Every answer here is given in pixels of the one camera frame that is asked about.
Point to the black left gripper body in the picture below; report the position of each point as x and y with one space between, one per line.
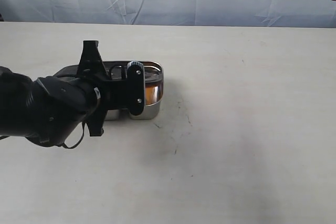
108 78

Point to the yellow cheese wedge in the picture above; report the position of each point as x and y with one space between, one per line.
151 95

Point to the stainless steel lunch box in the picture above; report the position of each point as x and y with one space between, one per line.
154 77

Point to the dark transparent lunch box lid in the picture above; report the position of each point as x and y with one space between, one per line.
128 85

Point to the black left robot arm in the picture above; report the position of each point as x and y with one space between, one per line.
46 110

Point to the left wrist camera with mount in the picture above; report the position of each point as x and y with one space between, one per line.
136 87

